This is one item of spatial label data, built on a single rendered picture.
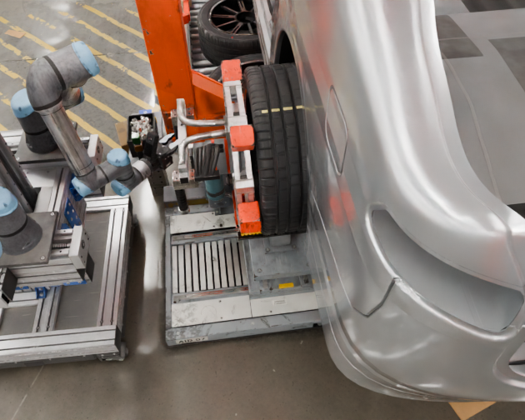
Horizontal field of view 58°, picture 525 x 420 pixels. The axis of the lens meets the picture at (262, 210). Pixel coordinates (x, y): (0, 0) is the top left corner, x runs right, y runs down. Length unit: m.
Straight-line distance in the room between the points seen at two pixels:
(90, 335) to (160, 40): 1.29
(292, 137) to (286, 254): 0.89
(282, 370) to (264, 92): 1.29
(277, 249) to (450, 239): 1.62
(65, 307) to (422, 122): 1.92
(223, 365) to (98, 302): 0.65
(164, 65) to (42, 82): 0.65
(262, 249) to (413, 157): 1.62
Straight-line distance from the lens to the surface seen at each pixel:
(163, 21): 2.03
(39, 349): 2.34
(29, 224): 1.82
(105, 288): 2.39
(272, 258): 2.33
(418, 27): 0.98
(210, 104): 2.30
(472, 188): 0.81
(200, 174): 1.66
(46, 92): 1.66
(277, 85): 1.69
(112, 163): 1.81
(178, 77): 2.18
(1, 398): 2.59
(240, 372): 2.33
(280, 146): 1.58
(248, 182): 1.63
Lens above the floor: 2.20
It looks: 52 degrees down
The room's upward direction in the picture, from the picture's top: 1 degrees counter-clockwise
